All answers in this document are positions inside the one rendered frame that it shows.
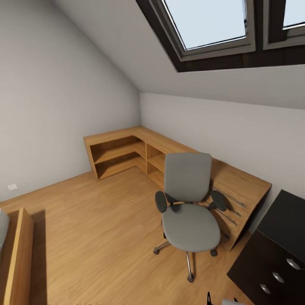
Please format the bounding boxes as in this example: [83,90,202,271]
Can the swivel chair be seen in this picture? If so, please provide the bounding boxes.
[154,152,227,283]

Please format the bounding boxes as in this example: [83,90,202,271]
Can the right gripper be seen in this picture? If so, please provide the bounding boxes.
[207,292,237,305]

